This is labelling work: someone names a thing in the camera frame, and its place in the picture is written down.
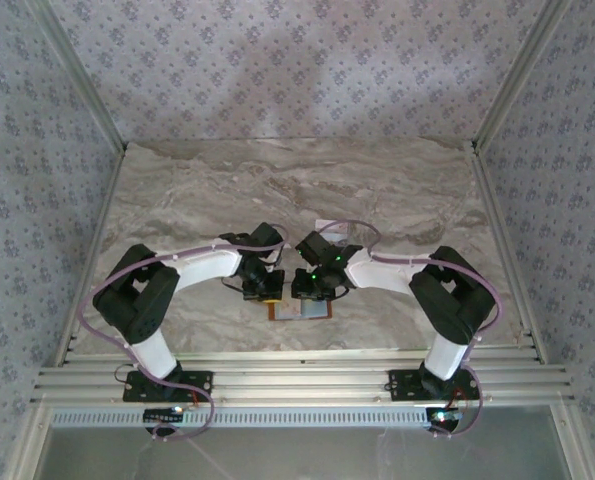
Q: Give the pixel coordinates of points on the brown leather card holder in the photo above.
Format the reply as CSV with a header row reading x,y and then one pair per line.
x,y
287,312

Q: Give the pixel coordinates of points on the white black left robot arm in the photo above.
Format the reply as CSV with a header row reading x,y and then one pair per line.
x,y
137,300

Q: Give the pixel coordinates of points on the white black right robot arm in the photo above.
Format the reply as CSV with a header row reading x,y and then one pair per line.
x,y
452,300

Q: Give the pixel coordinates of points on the aluminium front rail frame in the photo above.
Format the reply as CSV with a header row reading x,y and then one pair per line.
x,y
302,380

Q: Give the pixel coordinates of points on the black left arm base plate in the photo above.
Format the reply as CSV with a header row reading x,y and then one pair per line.
x,y
197,387

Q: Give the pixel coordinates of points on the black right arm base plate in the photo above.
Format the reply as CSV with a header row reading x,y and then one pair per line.
x,y
407,387

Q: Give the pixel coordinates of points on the aluminium side rail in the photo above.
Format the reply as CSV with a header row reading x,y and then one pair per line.
x,y
492,200
108,200

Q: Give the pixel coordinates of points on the aluminium frame post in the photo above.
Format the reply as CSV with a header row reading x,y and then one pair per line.
x,y
517,75
82,75

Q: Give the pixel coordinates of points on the aluminium frame leg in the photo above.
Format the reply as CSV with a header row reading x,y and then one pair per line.
x,y
29,445
572,445

